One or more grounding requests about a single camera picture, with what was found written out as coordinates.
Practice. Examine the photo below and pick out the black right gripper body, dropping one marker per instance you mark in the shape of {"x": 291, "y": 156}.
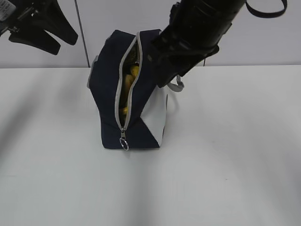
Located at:
{"x": 170, "y": 56}

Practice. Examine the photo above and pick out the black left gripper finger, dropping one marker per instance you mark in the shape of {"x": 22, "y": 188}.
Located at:
{"x": 57, "y": 24}
{"x": 35, "y": 37}

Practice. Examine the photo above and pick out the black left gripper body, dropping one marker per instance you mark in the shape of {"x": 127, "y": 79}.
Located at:
{"x": 15, "y": 14}

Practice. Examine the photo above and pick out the yellow banana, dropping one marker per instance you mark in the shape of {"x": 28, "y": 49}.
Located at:
{"x": 130, "y": 73}

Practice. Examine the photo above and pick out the navy insulated lunch bag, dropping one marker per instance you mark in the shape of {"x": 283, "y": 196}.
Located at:
{"x": 143, "y": 126}

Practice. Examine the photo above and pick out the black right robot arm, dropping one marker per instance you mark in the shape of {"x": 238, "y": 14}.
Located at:
{"x": 194, "y": 31}

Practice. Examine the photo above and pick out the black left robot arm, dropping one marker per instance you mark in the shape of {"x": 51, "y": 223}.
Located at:
{"x": 30, "y": 22}

